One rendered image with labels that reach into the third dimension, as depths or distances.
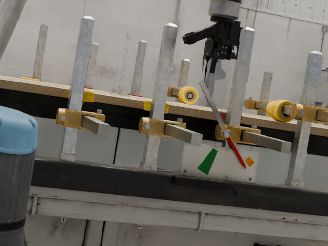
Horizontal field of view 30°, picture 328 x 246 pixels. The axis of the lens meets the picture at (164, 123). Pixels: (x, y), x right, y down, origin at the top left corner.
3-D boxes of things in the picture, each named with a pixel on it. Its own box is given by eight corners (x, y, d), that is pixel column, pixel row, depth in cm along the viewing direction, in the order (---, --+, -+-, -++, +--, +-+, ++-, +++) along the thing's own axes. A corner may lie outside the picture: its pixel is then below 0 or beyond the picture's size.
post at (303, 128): (298, 198, 200) (324, 52, 197) (289, 196, 199) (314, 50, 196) (293, 195, 203) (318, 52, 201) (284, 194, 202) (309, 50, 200)
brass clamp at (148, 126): (184, 140, 185) (187, 123, 185) (141, 134, 181) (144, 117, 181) (178, 137, 191) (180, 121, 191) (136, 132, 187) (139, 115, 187)
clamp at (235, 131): (258, 145, 193) (261, 130, 193) (219, 140, 189) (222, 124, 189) (251, 143, 198) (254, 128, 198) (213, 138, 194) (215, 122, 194)
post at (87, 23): (70, 181, 177) (95, 16, 175) (57, 180, 176) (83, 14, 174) (68, 179, 181) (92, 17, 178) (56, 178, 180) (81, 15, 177)
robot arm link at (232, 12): (216, -2, 174) (204, 1, 183) (214, 15, 174) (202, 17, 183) (245, 4, 176) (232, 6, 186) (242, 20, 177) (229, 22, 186)
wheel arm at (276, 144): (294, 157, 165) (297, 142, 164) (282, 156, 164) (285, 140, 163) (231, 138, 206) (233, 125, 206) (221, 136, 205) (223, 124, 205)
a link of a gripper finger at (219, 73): (225, 92, 179) (230, 60, 178) (207, 89, 177) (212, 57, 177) (221, 91, 182) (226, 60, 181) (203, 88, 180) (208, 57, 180)
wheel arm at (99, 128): (108, 140, 154) (111, 123, 154) (95, 138, 153) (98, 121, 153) (81, 123, 196) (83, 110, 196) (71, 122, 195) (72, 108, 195)
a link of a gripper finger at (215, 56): (216, 73, 176) (221, 43, 175) (211, 72, 176) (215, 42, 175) (210, 72, 181) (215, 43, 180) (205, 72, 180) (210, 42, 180)
